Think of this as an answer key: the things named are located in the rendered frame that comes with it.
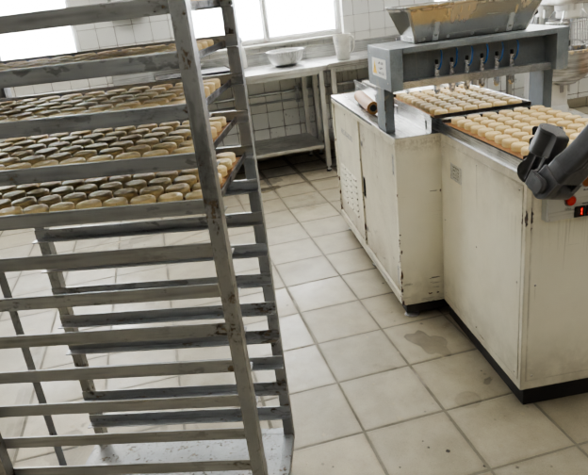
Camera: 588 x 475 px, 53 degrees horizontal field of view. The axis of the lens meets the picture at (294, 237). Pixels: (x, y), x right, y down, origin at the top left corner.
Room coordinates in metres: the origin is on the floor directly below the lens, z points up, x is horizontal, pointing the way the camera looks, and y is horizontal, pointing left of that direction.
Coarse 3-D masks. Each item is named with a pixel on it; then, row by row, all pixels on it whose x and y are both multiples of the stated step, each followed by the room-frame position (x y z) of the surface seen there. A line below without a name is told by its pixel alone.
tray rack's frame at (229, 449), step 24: (0, 96) 1.57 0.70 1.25; (72, 312) 1.58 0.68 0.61; (24, 360) 1.34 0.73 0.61; (96, 432) 1.57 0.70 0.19; (264, 432) 1.52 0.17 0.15; (0, 456) 1.12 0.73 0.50; (96, 456) 1.50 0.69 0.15; (120, 456) 1.49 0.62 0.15; (144, 456) 1.47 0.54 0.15; (168, 456) 1.46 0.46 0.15; (192, 456) 1.45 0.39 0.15; (216, 456) 1.43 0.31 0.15; (240, 456) 1.42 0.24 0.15; (288, 456) 1.40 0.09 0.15
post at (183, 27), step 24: (168, 0) 1.05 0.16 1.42; (192, 24) 1.07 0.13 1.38; (192, 48) 1.05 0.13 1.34; (192, 72) 1.05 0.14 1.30; (192, 96) 1.05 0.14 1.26; (192, 120) 1.05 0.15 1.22; (216, 168) 1.06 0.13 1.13; (216, 192) 1.05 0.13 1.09; (216, 216) 1.05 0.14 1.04; (216, 240) 1.05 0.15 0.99; (216, 264) 1.05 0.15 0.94; (240, 312) 1.07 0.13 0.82; (240, 336) 1.05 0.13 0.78; (240, 360) 1.05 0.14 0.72; (240, 384) 1.05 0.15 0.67; (240, 408) 1.05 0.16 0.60; (264, 456) 1.06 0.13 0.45
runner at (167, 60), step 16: (64, 64) 1.10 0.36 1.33; (80, 64) 1.10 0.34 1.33; (96, 64) 1.10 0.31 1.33; (112, 64) 1.09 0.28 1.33; (128, 64) 1.09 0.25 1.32; (144, 64) 1.09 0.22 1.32; (160, 64) 1.08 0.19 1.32; (176, 64) 1.08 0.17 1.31; (0, 80) 1.12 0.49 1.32; (16, 80) 1.11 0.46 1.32; (32, 80) 1.11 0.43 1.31; (48, 80) 1.11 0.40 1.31; (64, 80) 1.10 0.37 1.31
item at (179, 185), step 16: (224, 160) 1.38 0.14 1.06; (112, 176) 1.36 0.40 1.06; (128, 176) 1.34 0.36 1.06; (144, 176) 1.32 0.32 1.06; (160, 176) 1.31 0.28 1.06; (176, 176) 1.33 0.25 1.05; (192, 176) 1.27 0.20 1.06; (224, 176) 1.31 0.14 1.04; (0, 192) 1.36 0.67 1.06; (16, 192) 1.32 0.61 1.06; (32, 192) 1.30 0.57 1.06; (48, 192) 1.30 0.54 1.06; (64, 192) 1.28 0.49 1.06; (80, 192) 1.25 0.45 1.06; (96, 192) 1.23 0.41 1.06; (112, 192) 1.26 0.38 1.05; (128, 192) 1.20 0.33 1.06; (144, 192) 1.19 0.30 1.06; (160, 192) 1.20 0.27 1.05; (176, 192) 1.16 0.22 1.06; (192, 192) 1.15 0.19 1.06; (0, 208) 1.23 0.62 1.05; (16, 208) 1.19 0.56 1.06; (32, 208) 1.17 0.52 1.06; (48, 208) 1.18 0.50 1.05; (64, 208) 1.15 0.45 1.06; (80, 208) 1.14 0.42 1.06
